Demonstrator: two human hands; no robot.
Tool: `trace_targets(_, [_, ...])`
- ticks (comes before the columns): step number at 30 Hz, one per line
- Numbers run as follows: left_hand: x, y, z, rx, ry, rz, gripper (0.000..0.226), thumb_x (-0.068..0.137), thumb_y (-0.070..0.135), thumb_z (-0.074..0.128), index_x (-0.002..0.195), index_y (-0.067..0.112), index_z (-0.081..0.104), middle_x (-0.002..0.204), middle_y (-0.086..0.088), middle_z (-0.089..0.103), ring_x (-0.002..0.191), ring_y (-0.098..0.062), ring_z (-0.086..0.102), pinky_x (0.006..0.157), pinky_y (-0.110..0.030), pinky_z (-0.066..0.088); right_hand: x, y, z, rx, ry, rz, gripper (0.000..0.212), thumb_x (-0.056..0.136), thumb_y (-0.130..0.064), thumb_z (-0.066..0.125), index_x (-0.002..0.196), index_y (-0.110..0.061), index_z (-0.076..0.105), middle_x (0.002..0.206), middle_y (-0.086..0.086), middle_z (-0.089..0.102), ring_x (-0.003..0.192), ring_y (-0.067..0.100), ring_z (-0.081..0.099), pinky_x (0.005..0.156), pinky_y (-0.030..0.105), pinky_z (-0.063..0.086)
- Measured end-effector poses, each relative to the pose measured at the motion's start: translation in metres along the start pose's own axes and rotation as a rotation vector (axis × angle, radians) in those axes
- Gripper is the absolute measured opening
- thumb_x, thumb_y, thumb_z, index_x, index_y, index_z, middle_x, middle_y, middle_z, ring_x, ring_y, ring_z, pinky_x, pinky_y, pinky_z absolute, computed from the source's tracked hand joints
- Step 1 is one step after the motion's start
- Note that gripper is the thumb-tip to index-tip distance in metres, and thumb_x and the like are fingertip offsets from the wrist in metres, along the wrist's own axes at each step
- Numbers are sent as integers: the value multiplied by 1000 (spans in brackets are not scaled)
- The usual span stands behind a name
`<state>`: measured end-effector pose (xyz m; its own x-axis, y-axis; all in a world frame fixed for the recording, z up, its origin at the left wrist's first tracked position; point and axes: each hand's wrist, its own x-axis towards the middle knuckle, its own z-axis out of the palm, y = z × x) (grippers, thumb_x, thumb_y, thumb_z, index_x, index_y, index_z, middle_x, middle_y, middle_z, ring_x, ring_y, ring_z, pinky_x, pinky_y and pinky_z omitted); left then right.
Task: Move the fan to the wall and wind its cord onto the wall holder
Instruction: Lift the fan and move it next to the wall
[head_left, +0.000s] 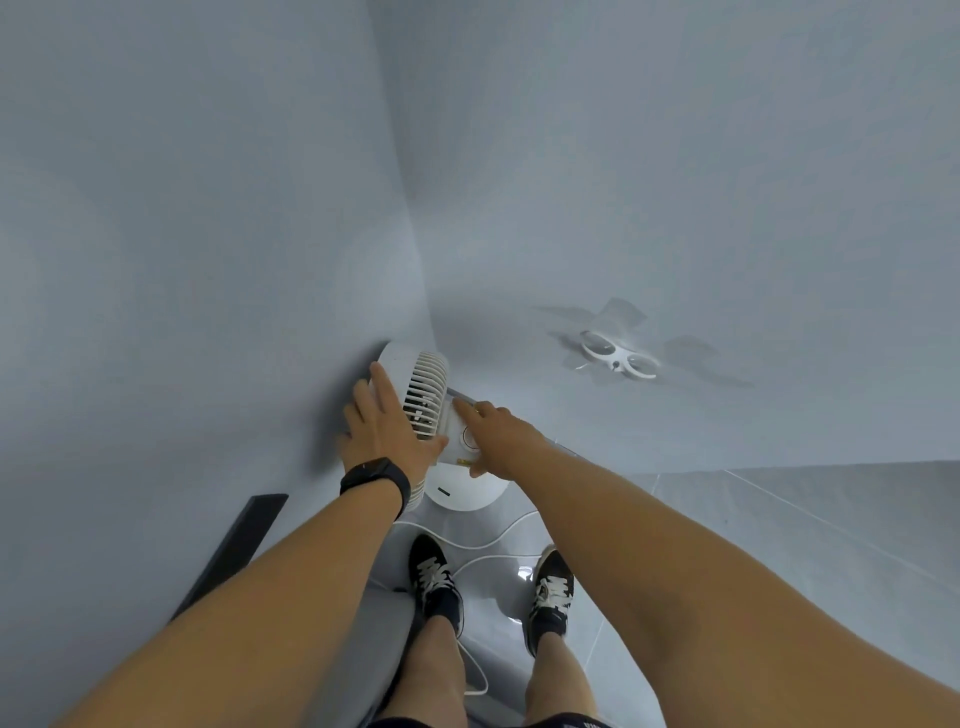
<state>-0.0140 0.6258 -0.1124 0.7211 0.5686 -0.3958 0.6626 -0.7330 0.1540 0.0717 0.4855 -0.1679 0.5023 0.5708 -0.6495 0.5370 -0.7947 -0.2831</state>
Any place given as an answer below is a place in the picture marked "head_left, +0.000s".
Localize person's left hand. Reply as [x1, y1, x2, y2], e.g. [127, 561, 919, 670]
[337, 362, 450, 493]

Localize person's right hand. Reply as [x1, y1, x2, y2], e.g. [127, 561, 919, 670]
[452, 401, 553, 481]

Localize white fan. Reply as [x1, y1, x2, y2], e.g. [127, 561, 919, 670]
[367, 341, 513, 514]

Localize white power cord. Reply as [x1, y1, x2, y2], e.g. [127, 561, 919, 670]
[386, 509, 543, 699]

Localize white wall cord winder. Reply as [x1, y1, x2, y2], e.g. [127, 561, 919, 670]
[578, 329, 662, 381]

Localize person's right forearm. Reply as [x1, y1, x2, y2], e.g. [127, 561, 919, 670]
[498, 446, 960, 728]

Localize person's left forearm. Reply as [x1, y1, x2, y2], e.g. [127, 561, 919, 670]
[52, 479, 403, 728]

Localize person's left black sneaker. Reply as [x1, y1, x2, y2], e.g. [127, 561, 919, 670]
[407, 533, 466, 640]

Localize person's black sneaker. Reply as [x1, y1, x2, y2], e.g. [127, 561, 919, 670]
[521, 544, 577, 660]
[407, 533, 466, 640]

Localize person's right black sneaker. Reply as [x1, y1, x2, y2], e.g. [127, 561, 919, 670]
[521, 544, 577, 660]

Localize person's left leg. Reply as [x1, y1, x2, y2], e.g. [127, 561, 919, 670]
[377, 614, 471, 728]

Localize person's leg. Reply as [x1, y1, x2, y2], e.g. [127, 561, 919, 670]
[377, 614, 471, 728]
[521, 631, 603, 728]

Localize person's right leg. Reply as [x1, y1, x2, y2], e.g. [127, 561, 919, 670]
[521, 631, 603, 728]

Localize black wristband watch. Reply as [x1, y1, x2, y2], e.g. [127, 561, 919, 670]
[338, 456, 413, 522]

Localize clear tape strip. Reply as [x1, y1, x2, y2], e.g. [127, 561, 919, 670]
[596, 296, 648, 335]
[659, 335, 721, 369]
[659, 367, 755, 391]

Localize black shorts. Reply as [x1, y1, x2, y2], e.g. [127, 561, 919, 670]
[365, 710, 610, 728]

